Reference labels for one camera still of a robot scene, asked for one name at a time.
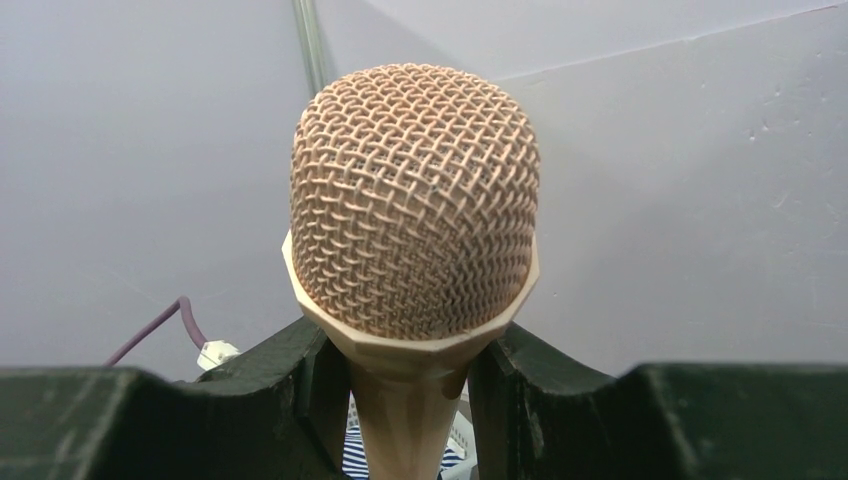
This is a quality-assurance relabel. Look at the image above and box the blue striped cloth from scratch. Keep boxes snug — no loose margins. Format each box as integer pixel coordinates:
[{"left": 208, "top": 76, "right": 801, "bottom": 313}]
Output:
[{"left": 342, "top": 426, "right": 465, "bottom": 480}]

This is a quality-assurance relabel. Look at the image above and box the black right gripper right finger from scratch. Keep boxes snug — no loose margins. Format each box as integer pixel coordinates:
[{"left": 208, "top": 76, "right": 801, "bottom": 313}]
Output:
[{"left": 469, "top": 325, "right": 847, "bottom": 479}]

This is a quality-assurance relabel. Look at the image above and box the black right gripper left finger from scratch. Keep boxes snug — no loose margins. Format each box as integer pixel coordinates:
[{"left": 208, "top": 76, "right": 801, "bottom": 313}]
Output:
[{"left": 1, "top": 319, "right": 350, "bottom": 479}]

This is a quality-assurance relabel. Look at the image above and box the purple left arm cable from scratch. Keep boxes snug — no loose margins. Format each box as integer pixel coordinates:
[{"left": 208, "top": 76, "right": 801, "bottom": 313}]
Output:
[{"left": 104, "top": 296, "right": 210, "bottom": 368}]

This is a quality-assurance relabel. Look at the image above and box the beige microphone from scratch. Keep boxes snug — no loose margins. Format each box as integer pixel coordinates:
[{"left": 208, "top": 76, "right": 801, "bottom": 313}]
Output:
[{"left": 281, "top": 63, "right": 541, "bottom": 479}]

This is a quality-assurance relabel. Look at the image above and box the white plastic basket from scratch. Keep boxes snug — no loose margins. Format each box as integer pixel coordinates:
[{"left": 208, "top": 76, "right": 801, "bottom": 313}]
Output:
[{"left": 346, "top": 390, "right": 478, "bottom": 480}]

